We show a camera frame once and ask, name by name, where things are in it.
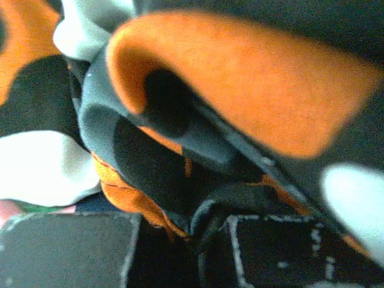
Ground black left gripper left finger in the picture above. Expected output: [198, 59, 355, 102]
[1, 212, 141, 287]

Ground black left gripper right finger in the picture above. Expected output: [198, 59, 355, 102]
[199, 215, 383, 287]

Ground black orange patterned cloth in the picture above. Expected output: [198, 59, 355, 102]
[1, 1, 383, 263]

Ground pink shark print cloth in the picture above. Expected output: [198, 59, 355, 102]
[1, 200, 76, 227]

